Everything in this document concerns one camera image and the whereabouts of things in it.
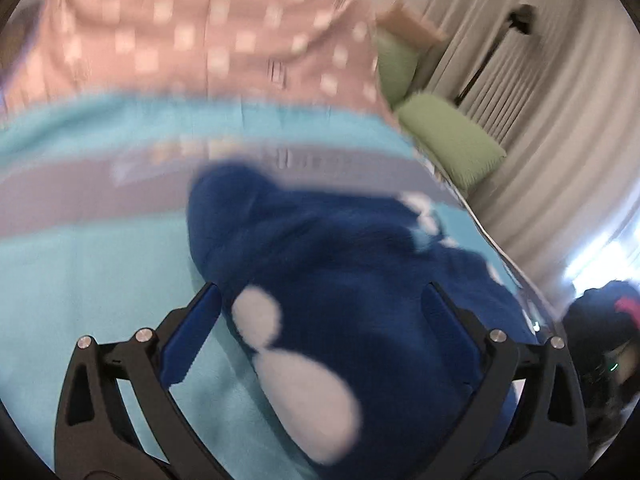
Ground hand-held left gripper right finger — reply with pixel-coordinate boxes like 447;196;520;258
422;280;590;480

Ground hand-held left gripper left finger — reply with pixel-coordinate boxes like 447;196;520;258
54;282;223;480

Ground blue fleece pajama top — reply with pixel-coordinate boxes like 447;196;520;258
186;159;541;480

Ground dark cloth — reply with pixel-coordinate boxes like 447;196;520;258
561;280;640;346

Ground teal grey printed bed sheet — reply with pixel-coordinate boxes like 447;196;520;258
0;92;551;480

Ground large green pillow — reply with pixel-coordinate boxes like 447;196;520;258
397;92;506;191

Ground beige curtain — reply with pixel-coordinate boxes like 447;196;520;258
415;0;640;321

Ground small green pillow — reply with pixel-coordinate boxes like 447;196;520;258
375;27;423;108

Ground pink polka dot sheet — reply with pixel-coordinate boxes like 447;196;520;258
0;0;396;121

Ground beige pillow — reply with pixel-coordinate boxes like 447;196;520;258
377;0;448;48

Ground black floor lamp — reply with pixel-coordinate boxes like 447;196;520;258
457;4;536;106

